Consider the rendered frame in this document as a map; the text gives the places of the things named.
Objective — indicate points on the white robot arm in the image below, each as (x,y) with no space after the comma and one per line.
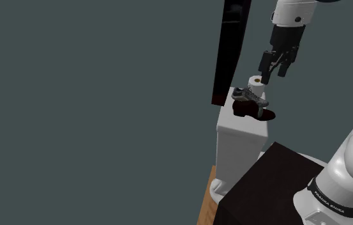
(347,174)

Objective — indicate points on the grey sneaker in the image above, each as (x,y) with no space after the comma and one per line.
(250,96)

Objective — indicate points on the dark leather shoe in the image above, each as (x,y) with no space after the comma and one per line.
(247,110)

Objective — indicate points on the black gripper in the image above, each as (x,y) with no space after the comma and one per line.
(286,37)

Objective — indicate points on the dark robot stand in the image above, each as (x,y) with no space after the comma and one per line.
(266,187)

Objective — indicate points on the white toilet paper roll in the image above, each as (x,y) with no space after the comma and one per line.
(256,85)

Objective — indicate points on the tall black panel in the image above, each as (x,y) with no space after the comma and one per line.
(230,46)

